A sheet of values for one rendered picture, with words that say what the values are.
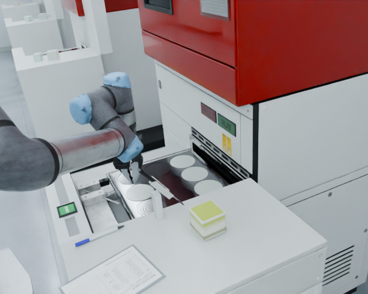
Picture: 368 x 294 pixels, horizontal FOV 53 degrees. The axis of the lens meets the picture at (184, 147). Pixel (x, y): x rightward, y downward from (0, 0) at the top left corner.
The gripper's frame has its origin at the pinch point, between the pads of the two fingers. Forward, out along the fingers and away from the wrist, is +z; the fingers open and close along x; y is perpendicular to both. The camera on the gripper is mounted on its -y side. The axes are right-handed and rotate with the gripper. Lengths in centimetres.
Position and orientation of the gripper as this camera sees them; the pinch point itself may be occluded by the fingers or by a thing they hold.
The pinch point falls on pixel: (132, 181)
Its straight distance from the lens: 121.8
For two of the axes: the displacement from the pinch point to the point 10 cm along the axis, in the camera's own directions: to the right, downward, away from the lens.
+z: 0.8, 8.7, 4.8
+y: 1.1, -4.9, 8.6
